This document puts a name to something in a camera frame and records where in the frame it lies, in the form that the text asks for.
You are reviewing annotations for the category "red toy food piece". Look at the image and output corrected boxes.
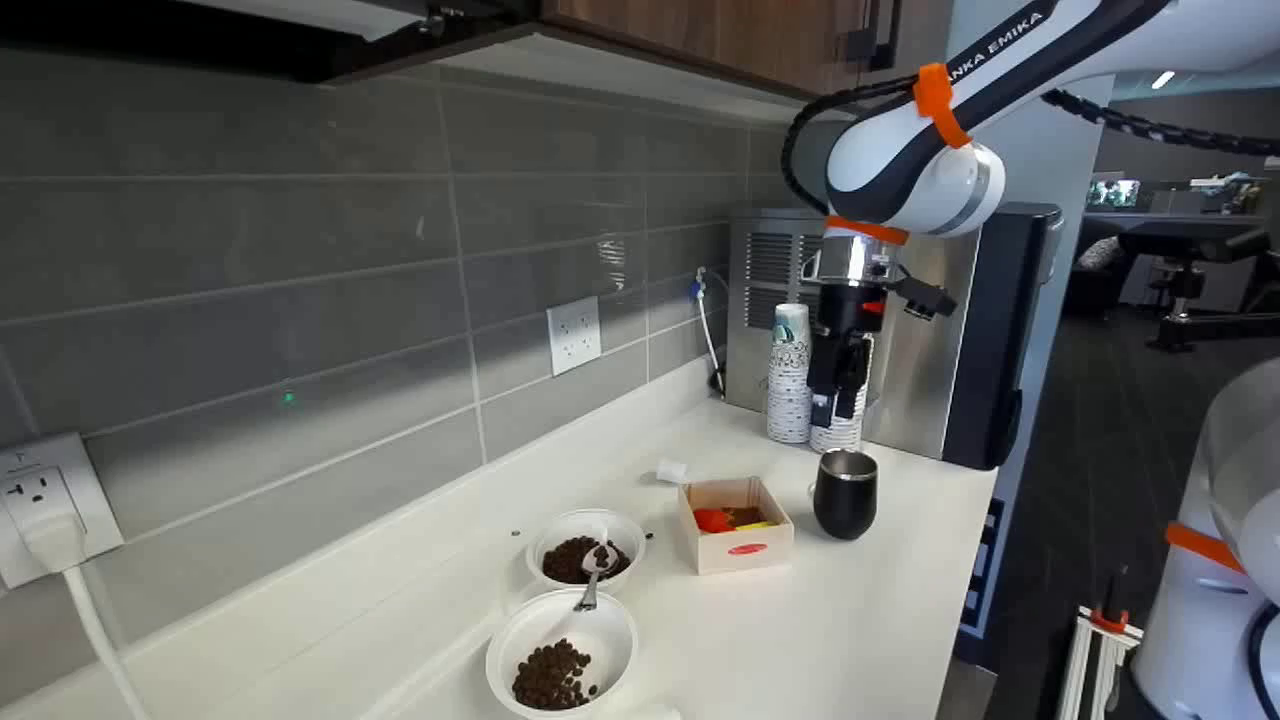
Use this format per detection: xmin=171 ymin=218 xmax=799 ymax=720
xmin=692 ymin=500 xmax=745 ymax=537

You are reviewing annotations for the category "short patterned paper cup stack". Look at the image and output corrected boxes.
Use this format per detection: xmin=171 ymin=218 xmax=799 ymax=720
xmin=766 ymin=301 xmax=816 ymax=449

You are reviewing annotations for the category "white power plug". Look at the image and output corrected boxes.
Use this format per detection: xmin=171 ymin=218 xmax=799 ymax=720
xmin=13 ymin=495 xmax=94 ymax=577

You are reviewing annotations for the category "white four-socket wall outlet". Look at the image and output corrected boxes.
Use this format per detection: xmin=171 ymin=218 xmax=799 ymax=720
xmin=545 ymin=291 xmax=608 ymax=381

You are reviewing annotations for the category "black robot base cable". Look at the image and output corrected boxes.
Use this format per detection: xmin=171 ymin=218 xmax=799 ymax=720
xmin=1239 ymin=602 xmax=1280 ymax=720

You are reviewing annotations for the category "black thermos cup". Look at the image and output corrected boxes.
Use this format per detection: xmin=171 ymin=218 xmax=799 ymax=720
xmin=813 ymin=449 xmax=883 ymax=545

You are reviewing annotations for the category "blue sign panel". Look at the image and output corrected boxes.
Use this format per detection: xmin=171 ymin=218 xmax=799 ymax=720
xmin=958 ymin=495 xmax=1011 ymax=643

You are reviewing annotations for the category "white power cable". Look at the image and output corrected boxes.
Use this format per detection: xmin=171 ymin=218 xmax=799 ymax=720
xmin=58 ymin=563 xmax=154 ymax=720

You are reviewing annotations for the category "small red-filled white box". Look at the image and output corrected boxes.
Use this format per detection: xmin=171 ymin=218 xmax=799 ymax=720
xmin=678 ymin=474 xmax=799 ymax=581

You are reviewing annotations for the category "blue and white hose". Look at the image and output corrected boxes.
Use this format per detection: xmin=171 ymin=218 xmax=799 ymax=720
xmin=690 ymin=264 xmax=733 ymax=402

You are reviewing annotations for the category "wooden cabinet door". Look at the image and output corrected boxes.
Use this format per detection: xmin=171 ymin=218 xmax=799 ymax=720
xmin=538 ymin=0 xmax=872 ymax=101

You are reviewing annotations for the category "white bowl of coffee beans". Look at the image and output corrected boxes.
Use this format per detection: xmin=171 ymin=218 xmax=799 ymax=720
xmin=482 ymin=588 xmax=643 ymax=720

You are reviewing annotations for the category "white wall outlet with plug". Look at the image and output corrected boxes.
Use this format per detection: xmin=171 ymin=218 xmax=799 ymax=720
xmin=0 ymin=431 xmax=129 ymax=591

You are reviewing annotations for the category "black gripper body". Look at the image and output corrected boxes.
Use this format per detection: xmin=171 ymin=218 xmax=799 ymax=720
xmin=813 ymin=282 xmax=888 ymax=388

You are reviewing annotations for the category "white bowl with spoon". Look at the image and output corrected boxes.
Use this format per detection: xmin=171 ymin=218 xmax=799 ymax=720
xmin=526 ymin=505 xmax=652 ymax=591

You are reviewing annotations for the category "wooden wall cabinet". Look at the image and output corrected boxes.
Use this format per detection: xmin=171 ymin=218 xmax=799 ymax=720
xmin=171 ymin=0 xmax=958 ymax=127

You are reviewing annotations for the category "stainless steel black appliance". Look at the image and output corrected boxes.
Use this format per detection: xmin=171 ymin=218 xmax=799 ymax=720
xmin=723 ymin=195 xmax=1063 ymax=474

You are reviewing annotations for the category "red and white stand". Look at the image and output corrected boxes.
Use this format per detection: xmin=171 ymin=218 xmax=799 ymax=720
xmin=1055 ymin=602 xmax=1150 ymax=720

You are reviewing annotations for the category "background computer monitor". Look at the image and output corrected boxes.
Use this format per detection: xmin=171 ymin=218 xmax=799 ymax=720
xmin=1086 ymin=171 xmax=1152 ymax=218

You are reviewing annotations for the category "black robot cable conduit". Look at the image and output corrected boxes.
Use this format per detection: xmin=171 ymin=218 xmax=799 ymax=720
xmin=776 ymin=71 xmax=1280 ymax=218

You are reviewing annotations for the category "metal spoon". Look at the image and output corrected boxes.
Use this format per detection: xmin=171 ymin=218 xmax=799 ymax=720
xmin=574 ymin=532 xmax=621 ymax=617

